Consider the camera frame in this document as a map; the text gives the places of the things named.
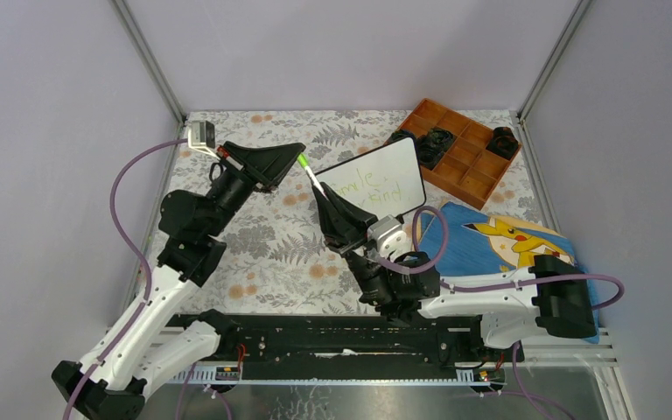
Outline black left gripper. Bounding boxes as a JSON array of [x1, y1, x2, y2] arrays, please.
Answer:
[[205, 142, 306, 239]]

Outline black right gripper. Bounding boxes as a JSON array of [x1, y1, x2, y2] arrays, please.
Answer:
[[313, 180, 395, 305]]

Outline white whiteboard black frame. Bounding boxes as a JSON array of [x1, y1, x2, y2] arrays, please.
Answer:
[[315, 137, 427, 218]]

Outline green marker cap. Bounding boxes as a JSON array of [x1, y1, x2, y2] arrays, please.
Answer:
[[297, 153, 311, 172]]

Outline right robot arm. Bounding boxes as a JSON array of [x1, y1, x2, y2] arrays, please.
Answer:
[[312, 184, 599, 361]]

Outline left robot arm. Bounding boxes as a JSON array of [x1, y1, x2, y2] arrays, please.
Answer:
[[52, 137, 305, 419]]

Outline black rings middle compartment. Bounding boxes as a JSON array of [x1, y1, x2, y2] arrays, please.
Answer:
[[416, 127, 458, 171]]

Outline blue Pikachu cloth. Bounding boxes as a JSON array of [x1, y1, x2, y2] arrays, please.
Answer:
[[418, 204, 599, 349]]

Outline orange wooden compartment tray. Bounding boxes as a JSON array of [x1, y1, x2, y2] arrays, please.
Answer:
[[390, 98, 522, 210]]

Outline black rings right compartment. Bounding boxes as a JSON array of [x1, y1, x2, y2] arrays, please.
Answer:
[[486, 126, 519, 161]]

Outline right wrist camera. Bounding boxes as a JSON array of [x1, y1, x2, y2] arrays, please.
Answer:
[[366, 215, 411, 262]]

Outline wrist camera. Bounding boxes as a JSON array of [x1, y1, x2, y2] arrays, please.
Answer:
[[186, 120, 216, 156], [366, 215, 411, 262]]

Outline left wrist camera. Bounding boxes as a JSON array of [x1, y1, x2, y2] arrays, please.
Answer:
[[186, 120, 216, 156]]

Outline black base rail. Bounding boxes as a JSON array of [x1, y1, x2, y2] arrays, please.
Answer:
[[129, 310, 525, 385]]

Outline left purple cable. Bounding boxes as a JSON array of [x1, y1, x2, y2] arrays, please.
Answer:
[[62, 138, 191, 420]]

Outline purple cable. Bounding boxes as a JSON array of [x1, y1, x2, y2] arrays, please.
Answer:
[[62, 138, 191, 420], [370, 206, 626, 312]]

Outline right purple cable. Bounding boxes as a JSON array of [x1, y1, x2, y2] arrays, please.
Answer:
[[370, 206, 626, 312]]

